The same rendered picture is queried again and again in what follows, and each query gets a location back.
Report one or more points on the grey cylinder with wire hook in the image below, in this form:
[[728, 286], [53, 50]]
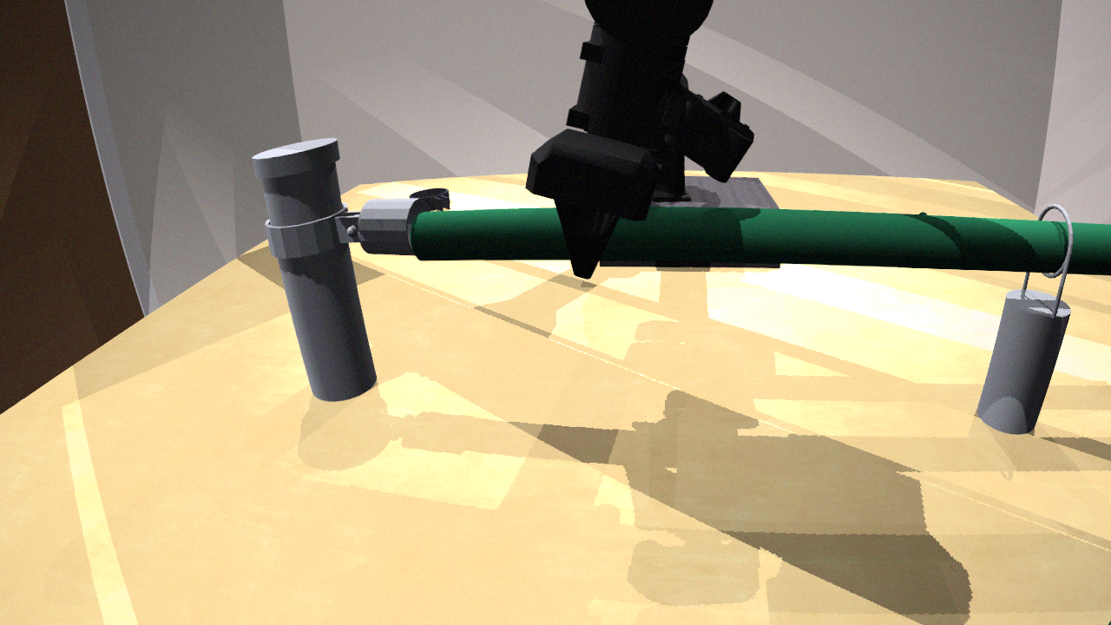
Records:
[[1027, 346]]

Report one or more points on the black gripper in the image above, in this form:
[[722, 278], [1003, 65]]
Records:
[[598, 177]]

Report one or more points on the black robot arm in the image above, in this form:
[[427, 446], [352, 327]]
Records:
[[708, 132]]

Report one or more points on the grey metal post with cap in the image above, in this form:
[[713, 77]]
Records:
[[300, 185]]

